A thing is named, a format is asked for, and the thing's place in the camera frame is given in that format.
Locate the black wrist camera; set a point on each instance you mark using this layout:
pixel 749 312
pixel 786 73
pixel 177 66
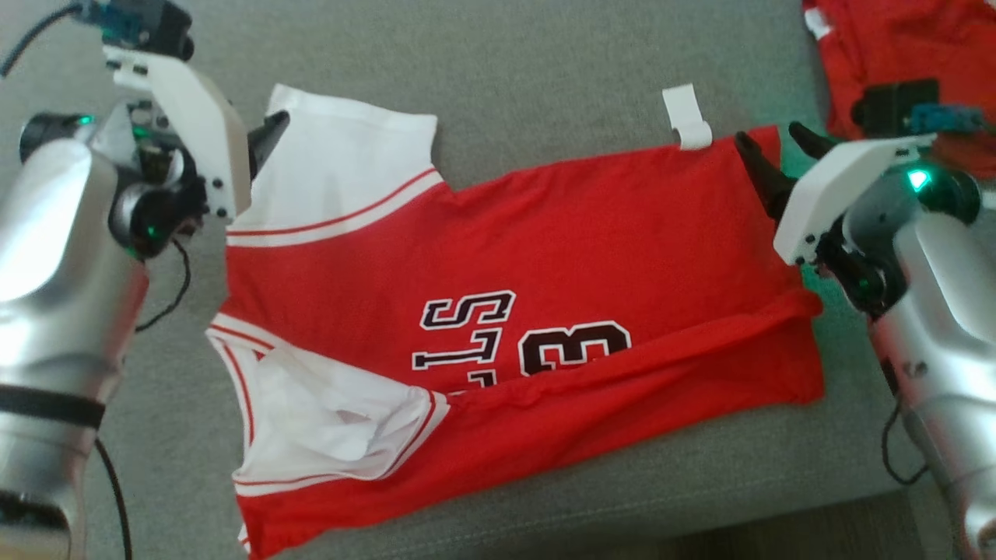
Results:
pixel 167 31
pixel 887 109

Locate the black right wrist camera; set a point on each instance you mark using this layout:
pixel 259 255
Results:
pixel 887 109

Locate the large grey fabric sofa seat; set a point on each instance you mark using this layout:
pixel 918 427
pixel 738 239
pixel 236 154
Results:
pixel 545 78

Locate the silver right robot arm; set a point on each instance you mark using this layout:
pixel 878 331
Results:
pixel 949 350

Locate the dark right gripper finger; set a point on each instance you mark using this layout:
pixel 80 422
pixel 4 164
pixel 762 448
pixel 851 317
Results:
pixel 813 141
pixel 766 179

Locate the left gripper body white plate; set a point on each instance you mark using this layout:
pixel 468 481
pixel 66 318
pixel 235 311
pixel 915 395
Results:
pixel 194 132

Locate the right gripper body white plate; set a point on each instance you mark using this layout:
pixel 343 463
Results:
pixel 848 187

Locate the red basketball shorts white trim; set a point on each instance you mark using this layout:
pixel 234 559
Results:
pixel 895 47

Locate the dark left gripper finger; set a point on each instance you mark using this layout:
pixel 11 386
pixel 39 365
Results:
pixel 266 144

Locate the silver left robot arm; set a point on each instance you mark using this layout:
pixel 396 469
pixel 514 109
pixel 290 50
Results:
pixel 54 272

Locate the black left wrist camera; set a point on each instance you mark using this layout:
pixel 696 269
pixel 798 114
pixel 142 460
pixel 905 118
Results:
pixel 167 31

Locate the red basketball jersey white sleeves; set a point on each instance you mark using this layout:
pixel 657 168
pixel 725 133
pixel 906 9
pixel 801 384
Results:
pixel 545 249

